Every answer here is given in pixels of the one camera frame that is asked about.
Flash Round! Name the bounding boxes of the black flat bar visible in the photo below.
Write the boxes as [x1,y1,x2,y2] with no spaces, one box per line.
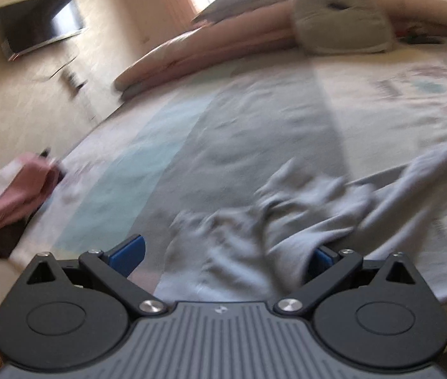
[402,35,446,45]

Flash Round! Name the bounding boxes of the grey pants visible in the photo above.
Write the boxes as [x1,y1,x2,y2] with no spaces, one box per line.
[154,138,447,305]

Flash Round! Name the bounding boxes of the wall-mounted black television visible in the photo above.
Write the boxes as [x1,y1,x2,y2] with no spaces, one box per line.
[0,0,87,62]

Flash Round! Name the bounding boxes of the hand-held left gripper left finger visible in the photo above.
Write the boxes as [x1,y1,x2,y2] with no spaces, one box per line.
[26,234,168,318]

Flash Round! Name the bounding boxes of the pink folded clothes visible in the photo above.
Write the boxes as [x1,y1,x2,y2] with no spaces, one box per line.
[0,148,69,260]

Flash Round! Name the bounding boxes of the white power strip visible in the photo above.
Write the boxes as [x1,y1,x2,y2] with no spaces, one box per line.
[63,68,88,96]

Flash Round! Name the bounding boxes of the grey animal face cushion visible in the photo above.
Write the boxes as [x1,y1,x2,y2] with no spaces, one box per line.
[291,0,398,57]

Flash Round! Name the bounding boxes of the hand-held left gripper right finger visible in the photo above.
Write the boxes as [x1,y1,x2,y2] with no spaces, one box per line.
[273,246,421,318]

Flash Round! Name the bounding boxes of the long pink floral pillow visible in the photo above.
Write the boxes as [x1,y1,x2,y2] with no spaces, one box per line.
[113,0,447,102]

